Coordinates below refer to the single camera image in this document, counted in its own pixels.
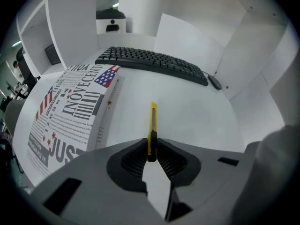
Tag yellow utility knife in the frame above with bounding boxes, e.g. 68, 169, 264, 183
147, 101, 159, 163

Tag white desk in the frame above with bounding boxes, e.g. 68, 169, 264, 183
13, 48, 247, 188

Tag grey computer mouse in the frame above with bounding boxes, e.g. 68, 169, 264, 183
207, 74, 223, 90

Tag white upright board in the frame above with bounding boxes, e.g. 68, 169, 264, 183
153, 13, 226, 73

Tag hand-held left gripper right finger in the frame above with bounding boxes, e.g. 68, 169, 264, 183
156, 137, 247, 225

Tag black storage box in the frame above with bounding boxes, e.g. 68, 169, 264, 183
44, 43, 62, 66

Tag white and black machine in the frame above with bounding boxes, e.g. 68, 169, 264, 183
96, 7, 128, 35

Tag flag printed book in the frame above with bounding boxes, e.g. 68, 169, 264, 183
26, 64, 125, 176

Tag black keyboard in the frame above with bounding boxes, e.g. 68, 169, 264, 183
94, 46, 210, 87

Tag black office chair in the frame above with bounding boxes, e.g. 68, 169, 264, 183
15, 46, 41, 87

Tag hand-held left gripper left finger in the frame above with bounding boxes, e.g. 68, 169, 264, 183
30, 137, 165, 225

